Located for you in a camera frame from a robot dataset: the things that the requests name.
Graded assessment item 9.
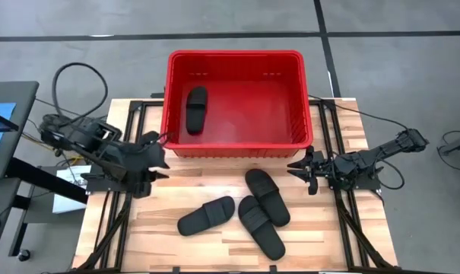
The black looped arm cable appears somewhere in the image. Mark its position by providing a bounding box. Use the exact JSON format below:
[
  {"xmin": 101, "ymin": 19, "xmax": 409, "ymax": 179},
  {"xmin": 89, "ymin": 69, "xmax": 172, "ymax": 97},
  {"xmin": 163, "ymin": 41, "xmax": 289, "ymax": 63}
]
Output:
[{"xmin": 373, "ymin": 158, "xmax": 405, "ymax": 190}]

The black diagonal stand beam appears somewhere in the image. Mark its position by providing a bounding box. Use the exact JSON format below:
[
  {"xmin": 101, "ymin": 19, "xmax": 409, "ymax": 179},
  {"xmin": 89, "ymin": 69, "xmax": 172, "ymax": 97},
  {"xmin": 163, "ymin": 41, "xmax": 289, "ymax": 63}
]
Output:
[{"xmin": 5, "ymin": 158, "xmax": 89, "ymax": 205}]

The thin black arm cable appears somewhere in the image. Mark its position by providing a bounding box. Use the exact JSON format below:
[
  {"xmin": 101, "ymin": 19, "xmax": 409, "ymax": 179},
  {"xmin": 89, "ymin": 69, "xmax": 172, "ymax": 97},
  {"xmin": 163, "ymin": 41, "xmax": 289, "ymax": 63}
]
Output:
[{"xmin": 308, "ymin": 94, "xmax": 410, "ymax": 132}]

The black rubber slide sandal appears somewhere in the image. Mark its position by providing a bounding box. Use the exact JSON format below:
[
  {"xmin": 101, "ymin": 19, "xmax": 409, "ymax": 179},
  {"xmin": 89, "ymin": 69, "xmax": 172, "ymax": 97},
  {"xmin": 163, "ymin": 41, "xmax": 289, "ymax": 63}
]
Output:
[
  {"xmin": 176, "ymin": 196, "xmax": 236, "ymax": 237},
  {"xmin": 185, "ymin": 85, "xmax": 209, "ymax": 135},
  {"xmin": 244, "ymin": 168, "xmax": 291, "ymax": 228},
  {"xmin": 237, "ymin": 195, "xmax": 287, "ymax": 261}
]

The black aluminium rail frame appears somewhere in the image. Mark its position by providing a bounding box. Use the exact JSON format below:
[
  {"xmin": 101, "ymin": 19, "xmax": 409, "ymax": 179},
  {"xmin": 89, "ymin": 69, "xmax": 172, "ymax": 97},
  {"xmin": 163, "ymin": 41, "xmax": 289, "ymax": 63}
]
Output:
[
  {"xmin": 75, "ymin": 99, "xmax": 166, "ymax": 272},
  {"xmin": 308, "ymin": 98, "xmax": 396, "ymax": 272}
]

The red plastic bin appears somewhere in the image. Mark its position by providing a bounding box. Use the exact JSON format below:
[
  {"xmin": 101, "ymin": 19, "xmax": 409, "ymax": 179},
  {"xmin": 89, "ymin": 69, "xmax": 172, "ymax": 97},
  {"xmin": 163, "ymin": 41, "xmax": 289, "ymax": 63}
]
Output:
[{"xmin": 159, "ymin": 49, "xmax": 314, "ymax": 159}]

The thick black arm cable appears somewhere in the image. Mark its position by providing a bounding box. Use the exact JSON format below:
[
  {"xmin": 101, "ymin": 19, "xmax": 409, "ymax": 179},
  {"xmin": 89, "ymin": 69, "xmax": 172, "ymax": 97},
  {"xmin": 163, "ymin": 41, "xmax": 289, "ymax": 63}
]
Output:
[{"xmin": 52, "ymin": 62, "xmax": 109, "ymax": 123}]

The grey side table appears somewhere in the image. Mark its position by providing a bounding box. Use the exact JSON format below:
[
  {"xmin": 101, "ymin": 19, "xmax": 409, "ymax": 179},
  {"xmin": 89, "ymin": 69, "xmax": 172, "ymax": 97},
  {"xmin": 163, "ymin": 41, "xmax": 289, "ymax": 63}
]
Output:
[{"xmin": 0, "ymin": 178, "xmax": 22, "ymax": 263}]

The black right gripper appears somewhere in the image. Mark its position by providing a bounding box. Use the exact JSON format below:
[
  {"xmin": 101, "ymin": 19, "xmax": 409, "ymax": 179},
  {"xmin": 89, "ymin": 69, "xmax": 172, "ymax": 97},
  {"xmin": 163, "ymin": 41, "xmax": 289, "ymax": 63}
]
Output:
[{"xmin": 287, "ymin": 145, "xmax": 332, "ymax": 196}]

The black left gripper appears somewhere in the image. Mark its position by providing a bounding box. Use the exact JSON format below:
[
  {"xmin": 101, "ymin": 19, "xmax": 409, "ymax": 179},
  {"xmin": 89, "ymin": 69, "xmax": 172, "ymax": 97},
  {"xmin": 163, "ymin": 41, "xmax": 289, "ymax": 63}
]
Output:
[{"xmin": 121, "ymin": 131, "xmax": 171, "ymax": 199}]

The black table edge rail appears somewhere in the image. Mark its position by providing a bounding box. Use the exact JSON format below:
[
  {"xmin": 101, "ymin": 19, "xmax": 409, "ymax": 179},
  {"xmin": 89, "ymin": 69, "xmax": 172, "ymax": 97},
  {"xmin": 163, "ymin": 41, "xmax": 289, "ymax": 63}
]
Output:
[{"xmin": 43, "ymin": 268, "xmax": 455, "ymax": 274}]

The white box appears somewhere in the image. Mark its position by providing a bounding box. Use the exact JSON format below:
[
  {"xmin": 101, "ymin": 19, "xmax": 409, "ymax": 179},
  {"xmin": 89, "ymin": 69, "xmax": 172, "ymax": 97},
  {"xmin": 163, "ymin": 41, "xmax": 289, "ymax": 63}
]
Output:
[{"xmin": 52, "ymin": 164, "xmax": 93, "ymax": 214}]

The grey monitor with blue screen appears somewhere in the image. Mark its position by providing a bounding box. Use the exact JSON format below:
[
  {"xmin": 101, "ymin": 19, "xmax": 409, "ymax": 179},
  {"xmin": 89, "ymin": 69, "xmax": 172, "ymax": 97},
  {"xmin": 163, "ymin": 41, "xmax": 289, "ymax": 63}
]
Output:
[{"xmin": 0, "ymin": 80, "xmax": 40, "ymax": 182}]

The black floor cable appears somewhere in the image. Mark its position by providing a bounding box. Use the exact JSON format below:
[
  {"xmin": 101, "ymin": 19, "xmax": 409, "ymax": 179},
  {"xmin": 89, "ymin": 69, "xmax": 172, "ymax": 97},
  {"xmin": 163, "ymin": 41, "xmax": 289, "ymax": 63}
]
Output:
[{"xmin": 436, "ymin": 130, "xmax": 460, "ymax": 173}]

